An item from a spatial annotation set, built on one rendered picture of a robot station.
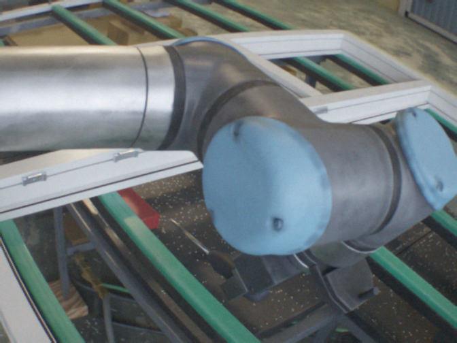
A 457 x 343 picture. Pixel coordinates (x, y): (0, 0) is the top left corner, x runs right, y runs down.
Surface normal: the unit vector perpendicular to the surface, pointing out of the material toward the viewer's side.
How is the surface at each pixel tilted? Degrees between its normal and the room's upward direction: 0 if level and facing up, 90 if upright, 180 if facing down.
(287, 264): 31
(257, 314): 0
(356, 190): 63
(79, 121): 92
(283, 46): 90
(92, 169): 90
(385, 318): 0
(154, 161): 90
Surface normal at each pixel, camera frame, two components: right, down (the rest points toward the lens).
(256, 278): -0.79, 0.22
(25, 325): 0.14, -0.84
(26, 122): 0.43, 0.56
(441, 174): 0.51, -0.47
